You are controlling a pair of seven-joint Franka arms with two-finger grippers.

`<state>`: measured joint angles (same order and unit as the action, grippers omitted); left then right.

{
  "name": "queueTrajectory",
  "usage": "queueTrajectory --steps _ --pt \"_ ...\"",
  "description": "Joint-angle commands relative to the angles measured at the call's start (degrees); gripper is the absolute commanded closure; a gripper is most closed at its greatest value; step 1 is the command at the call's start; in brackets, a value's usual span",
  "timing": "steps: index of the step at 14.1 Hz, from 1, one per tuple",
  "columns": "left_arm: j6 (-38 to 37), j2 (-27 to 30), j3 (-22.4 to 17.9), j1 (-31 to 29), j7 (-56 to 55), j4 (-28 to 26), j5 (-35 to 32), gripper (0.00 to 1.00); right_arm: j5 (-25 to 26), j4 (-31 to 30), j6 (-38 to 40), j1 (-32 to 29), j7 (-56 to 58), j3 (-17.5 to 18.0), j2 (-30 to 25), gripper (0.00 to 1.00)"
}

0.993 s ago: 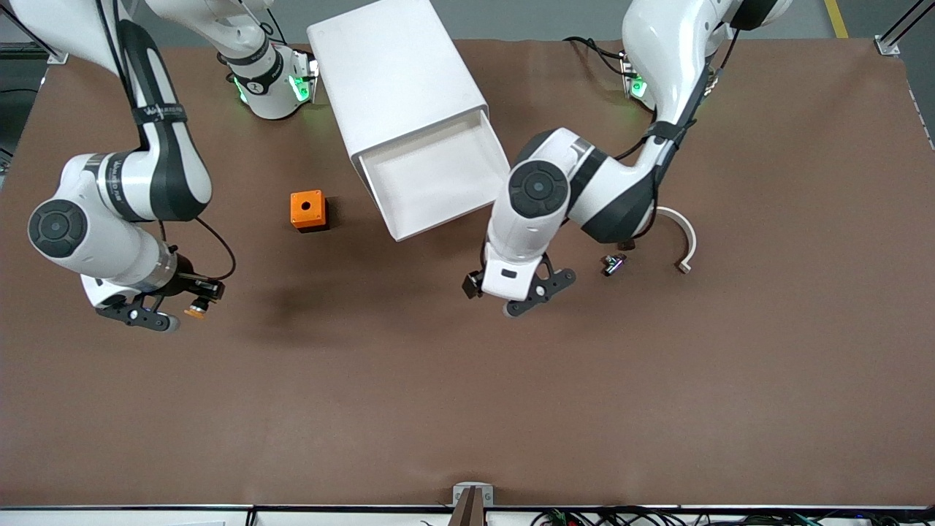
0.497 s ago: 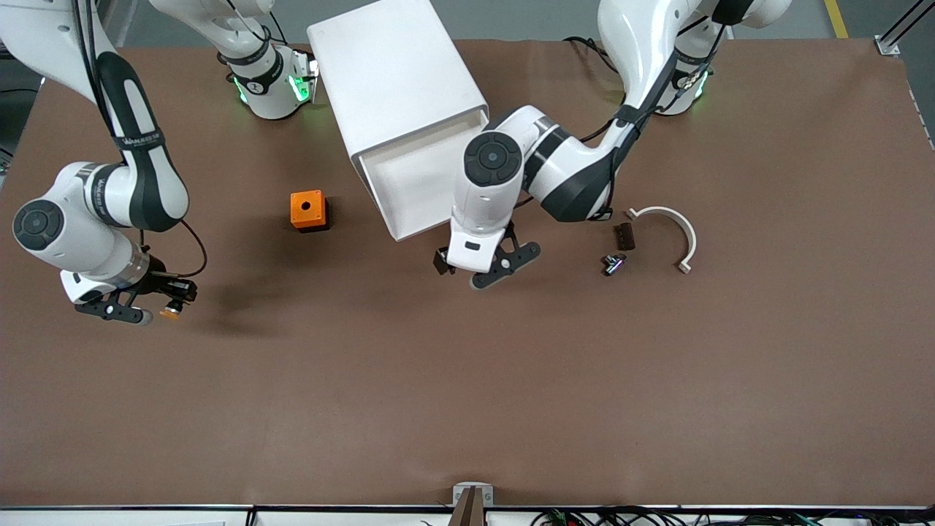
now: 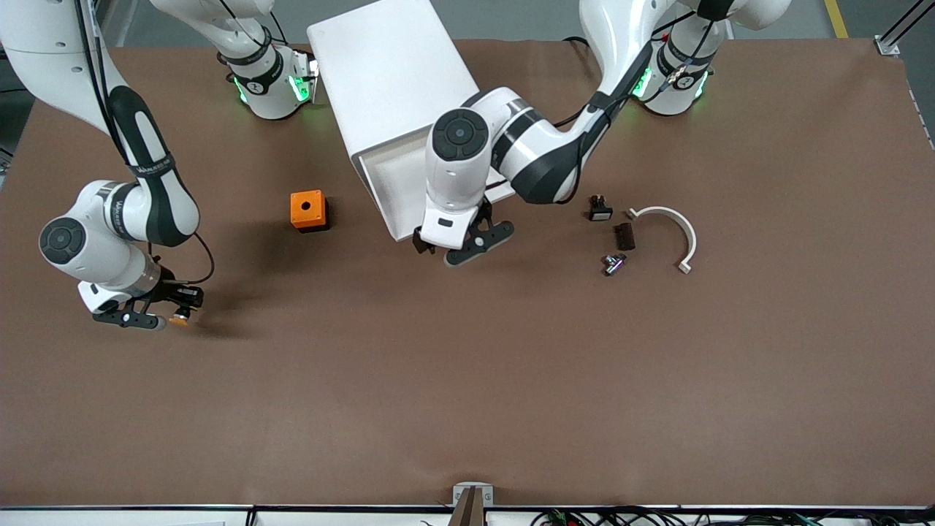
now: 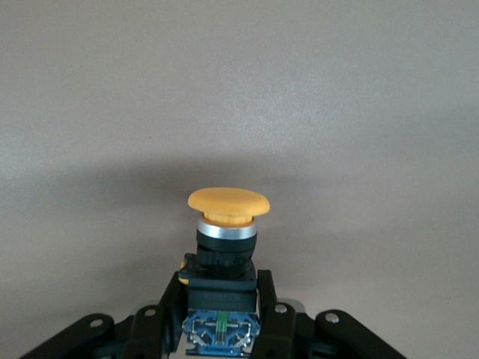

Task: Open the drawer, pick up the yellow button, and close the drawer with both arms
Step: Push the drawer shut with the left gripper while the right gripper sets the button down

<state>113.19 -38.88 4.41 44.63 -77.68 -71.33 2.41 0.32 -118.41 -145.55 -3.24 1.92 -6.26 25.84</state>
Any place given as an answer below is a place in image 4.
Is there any yellow mushroom push button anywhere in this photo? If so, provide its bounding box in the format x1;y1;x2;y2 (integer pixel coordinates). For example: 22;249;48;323
178;188;271;357

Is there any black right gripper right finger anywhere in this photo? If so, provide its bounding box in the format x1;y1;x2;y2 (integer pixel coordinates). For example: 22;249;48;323
254;269;411;359

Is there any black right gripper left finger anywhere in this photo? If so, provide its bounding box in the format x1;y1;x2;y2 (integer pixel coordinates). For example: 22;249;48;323
14;269;190;359

